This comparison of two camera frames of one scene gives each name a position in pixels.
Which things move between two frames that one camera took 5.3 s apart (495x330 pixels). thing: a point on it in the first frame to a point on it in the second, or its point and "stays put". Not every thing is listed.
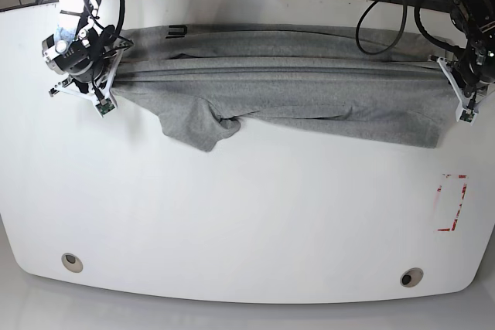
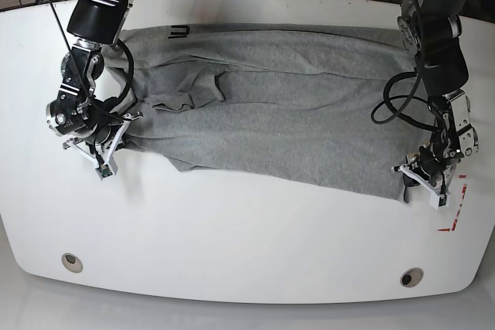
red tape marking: [454, 222] stays put
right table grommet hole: [411, 277] stays put
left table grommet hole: [72, 262] stays put
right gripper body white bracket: [465, 113] to [436, 191]
